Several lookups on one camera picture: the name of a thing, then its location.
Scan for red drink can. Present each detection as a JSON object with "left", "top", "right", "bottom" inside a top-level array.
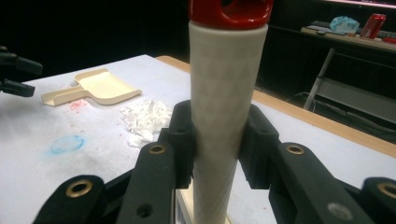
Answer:
[{"left": 360, "top": 13, "right": 387, "bottom": 40}]

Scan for cream brush with red cap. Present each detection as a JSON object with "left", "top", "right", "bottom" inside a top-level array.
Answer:
[{"left": 176, "top": 0, "right": 275, "bottom": 224}]

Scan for scattered red crumbs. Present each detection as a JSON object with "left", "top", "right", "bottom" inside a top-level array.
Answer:
[{"left": 68, "top": 100, "right": 88, "bottom": 112}]

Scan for wooden desk with metal legs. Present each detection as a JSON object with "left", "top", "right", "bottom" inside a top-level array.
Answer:
[{"left": 300, "top": 26, "right": 396, "bottom": 111}]

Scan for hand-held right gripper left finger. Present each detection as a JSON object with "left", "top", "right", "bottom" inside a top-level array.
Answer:
[{"left": 116, "top": 99, "right": 196, "bottom": 224}]

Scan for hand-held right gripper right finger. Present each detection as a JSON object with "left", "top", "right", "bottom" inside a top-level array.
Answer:
[{"left": 238, "top": 104, "right": 375, "bottom": 224}]

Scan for grey shelf board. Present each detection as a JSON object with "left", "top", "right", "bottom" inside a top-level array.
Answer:
[{"left": 317, "top": 77, "right": 396, "bottom": 125}]

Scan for cream plastic dustpan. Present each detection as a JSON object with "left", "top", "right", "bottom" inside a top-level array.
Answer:
[{"left": 40, "top": 68, "right": 143, "bottom": 107}]

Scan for pile of white paper scraps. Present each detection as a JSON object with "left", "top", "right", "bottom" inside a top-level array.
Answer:
[{"left": 120, "top": 99, "right": 173, "bottom": 148}]

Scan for black cable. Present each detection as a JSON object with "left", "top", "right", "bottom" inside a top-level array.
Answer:
[{"left": 285, "top": 91, "right": 316, "bottom": 113}]

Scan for light blue plastic bag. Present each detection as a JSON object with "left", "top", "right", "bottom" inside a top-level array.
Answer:
[{"left": 329, "top": 15, "right": 361, "bottom": 35}]

